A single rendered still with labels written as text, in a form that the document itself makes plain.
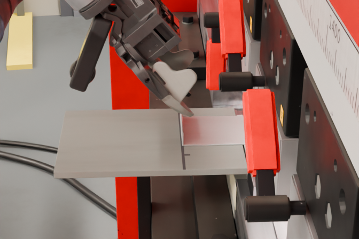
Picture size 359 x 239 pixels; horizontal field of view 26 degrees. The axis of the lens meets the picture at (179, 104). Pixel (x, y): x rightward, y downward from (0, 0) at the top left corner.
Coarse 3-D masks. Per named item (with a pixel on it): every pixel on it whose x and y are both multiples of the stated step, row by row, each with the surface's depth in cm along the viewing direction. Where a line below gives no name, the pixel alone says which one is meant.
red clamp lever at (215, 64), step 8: (208, 16) 88; (216, 16) 88; (208, 24) 88; (216, 24) 88; (216, 32) 89; (216, 40) 89; (208, 48) 90; (216, 48) 89; (208, 56) 90; (216, 56) 90; (208, 64) 90; (216, 64) 90; (224, 64) 91; (208, 72) 91; (216, 72) 91; (208, 80) 91; (216, 80) 91; (208, 88) 92; (216, 88) 92
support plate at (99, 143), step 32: (64, 128) 116; (96, 128) 116; (128, 128) 116; (160, 128) 116; (64, 160) 107; (96, 160) 107; (128, 160) 107; (160, 160) 107; (192, 160) 107; (224, 160) 107
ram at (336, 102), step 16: (288, 0) 60; (336, 0) 45; (352, 0) 41; (288, 16) 60; (304, 16) 54; (336, 16) 45; (352, 16) 41; (304, 32) 54; (352, 32) 41; (304, 48) 54; (320, 48) 49; (320, 64) 49; (320, 80) 49; (336, 80) 45; (336, 96) 45; (336, 112) 45; (352, 112) 42; (336, 128) 46; (352, 128) 42; (352, 144) 42; (352, 160) 42
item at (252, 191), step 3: (249, 174) 105; (249, 177) 106; (252, 177) 104; (249, 180) 106; (252, 180) 103; (249, 183) 106; (252, 183) 103; (249, 186) 106; (252, 186) 103; (255, 186) 102; (249, 189) 106; (252, 189) 103; (255, 189) 102; (252, 192) 103; (255, 192) 102; (252, 195) 103; (255, 195) 102
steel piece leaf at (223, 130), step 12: (180, 120) 117; (192, 120) 117; (204, 120) 117; (216, 120) 117; (228, 120) 117; (240, 120) 117; (192, 132) 114; (204, 132) 114; (216, 132) 114; (228, 132) 114; (240, 132) 114; (192, 144) 111; (204, 144) 111; (216, 144) 111; (228, 144) 111; (240, 144) 111
